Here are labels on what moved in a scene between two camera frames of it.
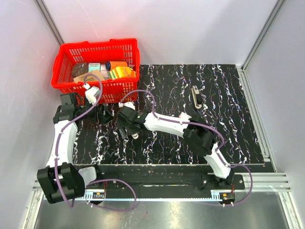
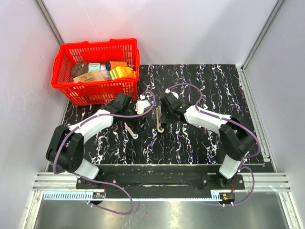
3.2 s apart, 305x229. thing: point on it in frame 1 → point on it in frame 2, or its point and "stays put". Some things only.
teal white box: x=93 y=66 stays put
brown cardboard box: x=90 y=77 stays put
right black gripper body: x=121 y=125 → x=167 y=117
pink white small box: x=104 y=71 stays put
